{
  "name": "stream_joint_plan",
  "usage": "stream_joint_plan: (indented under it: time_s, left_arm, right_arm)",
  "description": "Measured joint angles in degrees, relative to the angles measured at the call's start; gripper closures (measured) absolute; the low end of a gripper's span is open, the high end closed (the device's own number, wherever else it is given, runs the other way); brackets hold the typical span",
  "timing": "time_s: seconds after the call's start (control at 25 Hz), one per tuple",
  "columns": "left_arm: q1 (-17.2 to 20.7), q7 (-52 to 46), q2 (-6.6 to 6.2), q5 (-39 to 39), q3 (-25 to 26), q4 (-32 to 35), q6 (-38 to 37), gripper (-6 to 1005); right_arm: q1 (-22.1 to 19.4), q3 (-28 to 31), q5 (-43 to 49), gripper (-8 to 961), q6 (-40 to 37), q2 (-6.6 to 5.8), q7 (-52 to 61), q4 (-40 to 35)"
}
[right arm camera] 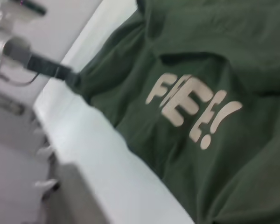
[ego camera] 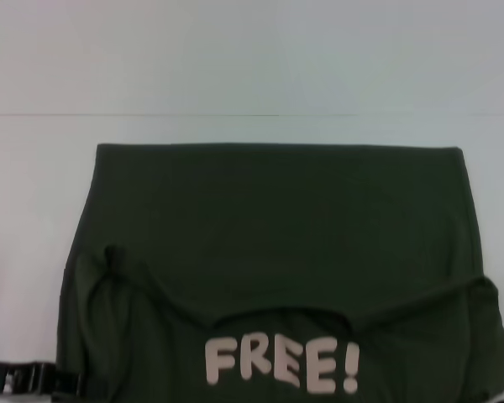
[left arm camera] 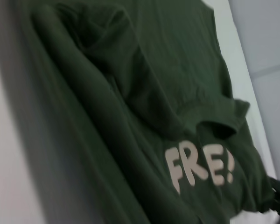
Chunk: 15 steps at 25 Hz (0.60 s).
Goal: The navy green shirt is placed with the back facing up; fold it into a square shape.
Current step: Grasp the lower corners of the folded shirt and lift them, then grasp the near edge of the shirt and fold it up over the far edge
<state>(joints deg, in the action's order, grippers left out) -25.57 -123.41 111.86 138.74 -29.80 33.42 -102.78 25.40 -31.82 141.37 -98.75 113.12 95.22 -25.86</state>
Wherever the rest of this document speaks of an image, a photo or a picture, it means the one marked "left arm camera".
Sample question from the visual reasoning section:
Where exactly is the dark green t-shirt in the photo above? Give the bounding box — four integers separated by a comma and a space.
21, 0, 278, 224

